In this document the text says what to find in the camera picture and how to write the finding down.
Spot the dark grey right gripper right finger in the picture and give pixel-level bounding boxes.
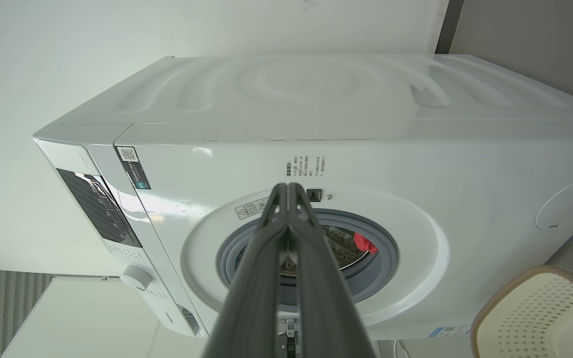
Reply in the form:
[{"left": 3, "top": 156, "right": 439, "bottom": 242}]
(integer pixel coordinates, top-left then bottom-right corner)
[{"left": 288, "top": 182, "right": 378, "bottom": 358}]

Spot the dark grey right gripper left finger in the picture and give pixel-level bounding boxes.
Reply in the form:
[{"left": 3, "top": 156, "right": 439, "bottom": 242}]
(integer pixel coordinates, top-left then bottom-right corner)
[{"left": 202, "top": 182, "right": 288, "bottom": 358}]

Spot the red garment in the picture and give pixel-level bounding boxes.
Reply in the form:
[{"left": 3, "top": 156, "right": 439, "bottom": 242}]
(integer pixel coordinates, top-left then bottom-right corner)
[{"left": 353, "top": 232, "right": 380, "bottom": 255}]

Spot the cream perforated laundry basket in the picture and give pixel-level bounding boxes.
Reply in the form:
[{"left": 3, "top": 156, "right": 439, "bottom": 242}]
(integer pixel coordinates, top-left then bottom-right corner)
[{"left": 470, "top": 265, "right": 573, "bottom": 358}]

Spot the white cabinet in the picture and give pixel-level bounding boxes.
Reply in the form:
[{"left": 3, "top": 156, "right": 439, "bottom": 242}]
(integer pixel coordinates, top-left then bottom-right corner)
[{"left": 0, "top": 276, "right": 208, "bottom": 358}]

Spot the white front-load washing machine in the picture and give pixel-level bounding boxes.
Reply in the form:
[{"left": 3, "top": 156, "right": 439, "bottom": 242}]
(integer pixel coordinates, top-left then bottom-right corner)
[{"left": 33, "top": 54, "right": 573, "bottom": 341}]

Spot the black wall baseboard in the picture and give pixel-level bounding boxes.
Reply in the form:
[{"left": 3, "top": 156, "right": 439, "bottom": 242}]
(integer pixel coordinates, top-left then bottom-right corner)
[{"left": 435, "top": 0, "right": 465, "bottom": 54}]

